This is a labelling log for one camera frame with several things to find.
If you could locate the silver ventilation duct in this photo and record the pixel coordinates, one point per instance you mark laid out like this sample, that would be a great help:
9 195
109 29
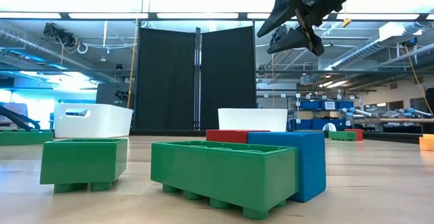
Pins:
359 55
34 47

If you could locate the black aluminium table frame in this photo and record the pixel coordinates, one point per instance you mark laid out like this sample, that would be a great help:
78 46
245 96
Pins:
169 132

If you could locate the small green block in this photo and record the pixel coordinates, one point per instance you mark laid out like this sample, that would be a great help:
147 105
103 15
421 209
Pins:
81 163

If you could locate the grey cabinet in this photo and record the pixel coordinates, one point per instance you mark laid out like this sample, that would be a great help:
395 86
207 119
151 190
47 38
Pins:
108 93

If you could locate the narrow white plastic bin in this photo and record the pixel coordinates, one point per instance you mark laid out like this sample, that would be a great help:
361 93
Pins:
101 122

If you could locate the black ceiling-mounted device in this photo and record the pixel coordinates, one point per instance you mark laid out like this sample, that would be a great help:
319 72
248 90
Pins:
59 35

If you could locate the small blue block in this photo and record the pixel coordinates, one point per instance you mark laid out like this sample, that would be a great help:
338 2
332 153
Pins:
310 163

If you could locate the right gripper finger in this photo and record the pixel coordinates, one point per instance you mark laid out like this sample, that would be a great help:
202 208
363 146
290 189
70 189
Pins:
295 42
276 17

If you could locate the wooden workbench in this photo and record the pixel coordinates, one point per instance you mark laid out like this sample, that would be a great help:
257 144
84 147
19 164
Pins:
390 119

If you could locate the small red block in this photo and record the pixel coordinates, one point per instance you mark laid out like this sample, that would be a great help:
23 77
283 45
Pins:
358 134
227 136

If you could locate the black folding screen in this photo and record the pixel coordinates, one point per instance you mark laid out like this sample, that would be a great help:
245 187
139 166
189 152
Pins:
166 81

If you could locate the shelf with blue bins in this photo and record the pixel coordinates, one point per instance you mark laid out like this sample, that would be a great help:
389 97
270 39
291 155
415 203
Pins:
312 105

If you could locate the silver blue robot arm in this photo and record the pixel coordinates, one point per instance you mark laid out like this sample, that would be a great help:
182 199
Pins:
359 112
418 112

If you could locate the yellow hanging hook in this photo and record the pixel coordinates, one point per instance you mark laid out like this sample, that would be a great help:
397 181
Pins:
346 22

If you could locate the long yellow block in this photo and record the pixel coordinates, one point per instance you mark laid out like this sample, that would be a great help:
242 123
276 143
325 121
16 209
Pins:
427 142

